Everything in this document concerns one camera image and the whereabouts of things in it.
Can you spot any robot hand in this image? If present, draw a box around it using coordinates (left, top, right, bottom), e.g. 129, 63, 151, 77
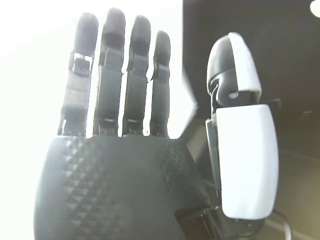
32, 7, 280, 240

